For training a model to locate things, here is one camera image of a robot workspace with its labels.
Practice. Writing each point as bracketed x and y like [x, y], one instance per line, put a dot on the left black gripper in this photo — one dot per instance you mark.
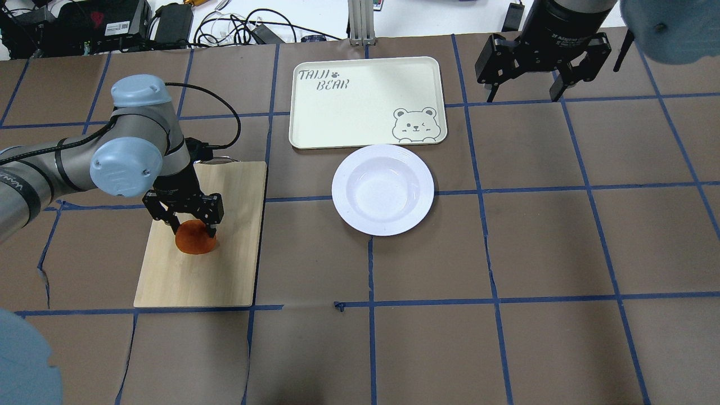
[175, 185]

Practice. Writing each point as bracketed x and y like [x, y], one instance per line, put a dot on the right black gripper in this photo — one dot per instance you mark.
[557, 25]

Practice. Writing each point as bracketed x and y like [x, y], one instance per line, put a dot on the orange fruit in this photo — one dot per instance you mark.
[192, 237]

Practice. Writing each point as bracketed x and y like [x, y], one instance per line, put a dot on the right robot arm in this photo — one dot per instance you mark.
[669, 32]

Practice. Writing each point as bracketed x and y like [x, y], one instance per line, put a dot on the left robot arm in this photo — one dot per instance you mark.
[140, 152]

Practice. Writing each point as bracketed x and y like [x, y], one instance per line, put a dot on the cream bear tray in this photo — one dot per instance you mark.
[358, 103]

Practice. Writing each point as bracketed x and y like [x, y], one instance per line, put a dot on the wooden cutting board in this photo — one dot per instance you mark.
[224, 277]

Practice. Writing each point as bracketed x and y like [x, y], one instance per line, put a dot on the brown paper table mat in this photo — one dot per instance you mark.
[571, 255]

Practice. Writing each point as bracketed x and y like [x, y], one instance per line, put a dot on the white round plate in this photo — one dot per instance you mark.
[383, 190]

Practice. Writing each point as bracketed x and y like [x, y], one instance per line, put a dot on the black power adapter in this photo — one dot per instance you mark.
[173, 26]

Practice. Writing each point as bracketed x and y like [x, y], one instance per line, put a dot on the black computer box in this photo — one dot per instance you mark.
[91, 27]

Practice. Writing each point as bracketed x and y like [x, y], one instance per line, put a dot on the aluminium frame post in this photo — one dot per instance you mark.
[361, 23]

